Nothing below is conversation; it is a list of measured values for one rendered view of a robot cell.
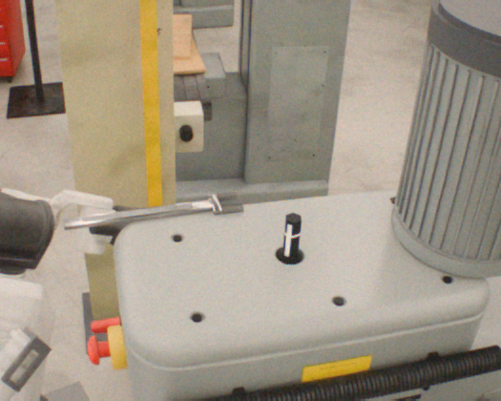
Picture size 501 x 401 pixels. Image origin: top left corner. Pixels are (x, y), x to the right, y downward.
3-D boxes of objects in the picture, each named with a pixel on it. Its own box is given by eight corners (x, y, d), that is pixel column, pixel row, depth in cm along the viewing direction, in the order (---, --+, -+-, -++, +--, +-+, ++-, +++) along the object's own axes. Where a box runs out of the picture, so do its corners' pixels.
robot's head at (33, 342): (-19, 359, 103) (-6, 376, 97) (13, 317, 105) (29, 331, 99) (10, 379, 106) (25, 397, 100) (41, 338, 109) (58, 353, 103)
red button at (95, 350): (90, 371, 89) (87, 352, 86) (88, 349, 92) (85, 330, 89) (114, 369, 89) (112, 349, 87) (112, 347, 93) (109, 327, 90)
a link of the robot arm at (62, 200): (107, 239, 147) (47, 227, 145) (114, 198, 146) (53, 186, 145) (104, 242, 140) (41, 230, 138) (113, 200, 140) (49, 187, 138)
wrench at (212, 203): (65, 236, 88) (64, 230, 88) (63, 218, 91) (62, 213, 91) (243, 211, 94) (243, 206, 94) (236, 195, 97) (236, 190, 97)
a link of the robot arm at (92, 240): (111, 250, 152) (66, 245, 144) (119, 202, 152) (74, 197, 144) (136, 261, 144) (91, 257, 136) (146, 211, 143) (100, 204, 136)
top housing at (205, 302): (137, 439, 82) (127, 356, 72) (117, 295, 102) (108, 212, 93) (474, 376, 92) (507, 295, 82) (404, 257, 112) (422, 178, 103)
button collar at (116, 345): (114, 379, 89) (109, 350, 86) (110, 347, 94) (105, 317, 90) (129, 377, 90) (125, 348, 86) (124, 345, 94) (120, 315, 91)
